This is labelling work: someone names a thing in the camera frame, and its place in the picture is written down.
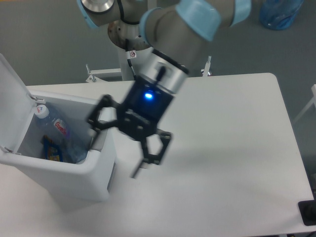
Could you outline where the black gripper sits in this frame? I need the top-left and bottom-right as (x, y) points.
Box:
(86, 75), (176, 179)

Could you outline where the crushed clear plastic bottle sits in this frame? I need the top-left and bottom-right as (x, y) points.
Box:
(35, 104), (87, 163)

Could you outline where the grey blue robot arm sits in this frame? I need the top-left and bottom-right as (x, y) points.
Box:
(77, 0), (252, 165)

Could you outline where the white trash can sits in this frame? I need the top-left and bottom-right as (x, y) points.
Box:
(0, 92), (116, 201)

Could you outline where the white trash can lid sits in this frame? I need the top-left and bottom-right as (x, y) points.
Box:
(0, 55), (46, 154)

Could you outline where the blue snack wrapper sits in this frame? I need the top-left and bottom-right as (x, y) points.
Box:
(42, 135), (64, 162)

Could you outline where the blue water jug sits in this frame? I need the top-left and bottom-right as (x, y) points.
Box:
(259, 0), (304, 31)

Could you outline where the black device at edge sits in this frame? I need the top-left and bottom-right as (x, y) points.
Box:
(298, 200), (316, 226)

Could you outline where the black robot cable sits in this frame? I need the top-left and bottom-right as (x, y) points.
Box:
(124, 39), (138, 80)

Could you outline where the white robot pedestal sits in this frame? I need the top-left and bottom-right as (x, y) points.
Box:
(85, 12), (213, 83)

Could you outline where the white frame at right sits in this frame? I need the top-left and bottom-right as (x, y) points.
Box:
(293, 84), (316, 124)

